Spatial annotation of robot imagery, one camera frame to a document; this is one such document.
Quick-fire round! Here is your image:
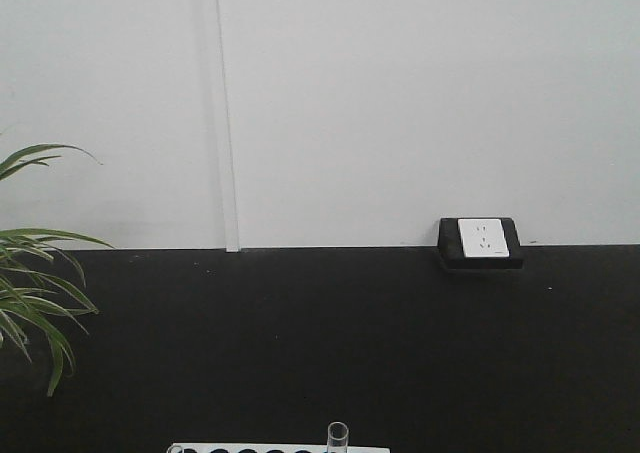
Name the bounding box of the clear glass test tube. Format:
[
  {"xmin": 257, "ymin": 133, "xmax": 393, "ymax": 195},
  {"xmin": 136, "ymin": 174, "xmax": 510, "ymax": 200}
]
[{"xmin": 326, "ymin": 421, "xmax": 349, "ymax": 453}]

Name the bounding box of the black white power socket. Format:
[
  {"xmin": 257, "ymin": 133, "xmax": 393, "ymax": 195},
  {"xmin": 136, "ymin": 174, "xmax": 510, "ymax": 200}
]
[{"xmin": 437, "ymin": 217, "xmax": 524, "ymax": 271}]

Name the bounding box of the white test tube rack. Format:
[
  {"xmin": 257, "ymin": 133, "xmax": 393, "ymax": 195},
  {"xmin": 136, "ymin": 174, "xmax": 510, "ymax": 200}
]
[{"xmin": 168, "ymin": 442, "xmax": 391, "ymax": 453}]

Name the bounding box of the white wall cable duct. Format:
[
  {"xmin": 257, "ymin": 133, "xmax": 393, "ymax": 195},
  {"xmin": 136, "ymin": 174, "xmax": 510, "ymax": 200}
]
[{"xmin": 212, "ymin": 0, "xmax": 241, "ymax": 253}]

